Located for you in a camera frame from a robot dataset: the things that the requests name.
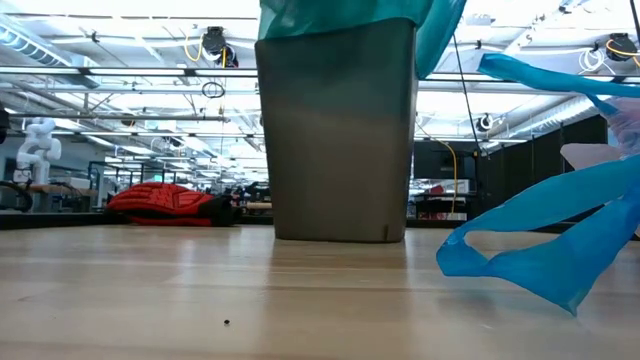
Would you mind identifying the grey plastic trash bin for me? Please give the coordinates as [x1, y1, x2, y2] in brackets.
[254, 17, 419, 245]

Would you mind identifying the black hanging cable loop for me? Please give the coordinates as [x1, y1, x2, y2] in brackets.
[201, 81, 226, 100]

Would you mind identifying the black monitor screen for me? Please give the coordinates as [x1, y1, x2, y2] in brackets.
[413, 140, 479, 180]

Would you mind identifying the yellow hanging cable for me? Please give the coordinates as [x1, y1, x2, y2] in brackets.
[439, 140, 459, 215]

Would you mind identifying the black partition wall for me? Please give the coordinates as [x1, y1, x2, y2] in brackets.
[477, 115, 609, 225]

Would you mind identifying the red and black work glove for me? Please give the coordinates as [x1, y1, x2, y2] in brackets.
[106, 181, 237, 228]

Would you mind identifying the ceiling light strip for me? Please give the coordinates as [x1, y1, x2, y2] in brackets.
[0, 66, 640, 84]

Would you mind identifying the teal plastic trash bag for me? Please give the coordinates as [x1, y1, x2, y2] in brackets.
[257, 0, 469, 80]

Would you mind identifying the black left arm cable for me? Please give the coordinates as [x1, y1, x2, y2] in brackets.
[0, 179, 34, 214]

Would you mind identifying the silver ventilation duct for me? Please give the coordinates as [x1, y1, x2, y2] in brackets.
[487, 82, 640, 140]
[0, 22, 101, 90]

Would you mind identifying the thin black hanging cable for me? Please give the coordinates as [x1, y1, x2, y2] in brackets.
[457, 54, 482, 151]

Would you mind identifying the blue plastic bag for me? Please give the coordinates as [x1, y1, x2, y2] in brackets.
[434, 52, 640, 318]

